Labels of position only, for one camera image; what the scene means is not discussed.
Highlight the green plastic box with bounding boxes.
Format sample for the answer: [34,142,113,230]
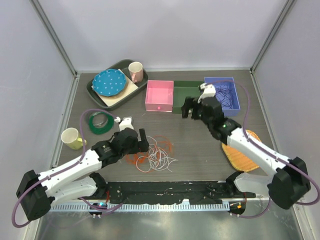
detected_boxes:
[172,80,204,115]

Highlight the orange thin cable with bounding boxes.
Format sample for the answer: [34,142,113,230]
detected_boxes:
[124,134,175,173]

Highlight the white thin cable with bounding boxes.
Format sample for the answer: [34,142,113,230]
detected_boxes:
[136,136,179,173]

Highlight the blue plastic box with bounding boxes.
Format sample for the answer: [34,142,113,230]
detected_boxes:
[204,77,241,117]

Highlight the pink plastic box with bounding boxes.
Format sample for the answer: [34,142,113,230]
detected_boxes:
[145,80,174,113]

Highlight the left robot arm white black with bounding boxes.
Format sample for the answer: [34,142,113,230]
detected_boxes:
[16,128,149,221]

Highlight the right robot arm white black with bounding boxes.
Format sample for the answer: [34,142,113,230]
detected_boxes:
[181,97,311,210]

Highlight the green tape roll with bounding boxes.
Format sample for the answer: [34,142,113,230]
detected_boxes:
[85,108,114,135]

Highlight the beige square board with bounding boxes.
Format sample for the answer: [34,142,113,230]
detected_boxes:
[95,69,138,107]

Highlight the yellow mug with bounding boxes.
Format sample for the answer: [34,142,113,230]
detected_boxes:
[60,127,87,150]

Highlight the orange woven mat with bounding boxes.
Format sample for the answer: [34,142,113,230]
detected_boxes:
[221,143,259,173]

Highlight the blue dotted plate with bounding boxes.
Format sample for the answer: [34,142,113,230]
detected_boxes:
[92,69,127,97]

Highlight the pink mug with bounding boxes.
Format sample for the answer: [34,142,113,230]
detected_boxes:
[128,61,144,83]

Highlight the dark green serving tray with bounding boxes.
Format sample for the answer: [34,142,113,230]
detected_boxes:
[86,59,149,112]

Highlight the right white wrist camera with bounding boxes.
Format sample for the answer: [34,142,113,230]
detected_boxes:
[197,82,216,104]

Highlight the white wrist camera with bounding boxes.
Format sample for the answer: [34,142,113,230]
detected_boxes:
[114,116,134,131]
[197,82,216,104]

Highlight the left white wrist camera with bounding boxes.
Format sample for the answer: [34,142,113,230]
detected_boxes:
[114,116,134,131]

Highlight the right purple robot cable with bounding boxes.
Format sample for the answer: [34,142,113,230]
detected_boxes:
[207,79,320,207]

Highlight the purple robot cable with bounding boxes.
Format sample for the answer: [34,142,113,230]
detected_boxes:
[207,79,320,207]
[11,108,118,228]

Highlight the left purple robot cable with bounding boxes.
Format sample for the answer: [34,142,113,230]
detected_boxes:
[11,108,118,228]

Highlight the white slotted cable duct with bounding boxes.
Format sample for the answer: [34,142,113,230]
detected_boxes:
[50,201,230,213]

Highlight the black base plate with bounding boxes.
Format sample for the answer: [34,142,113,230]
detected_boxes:
[85,181,256,205]

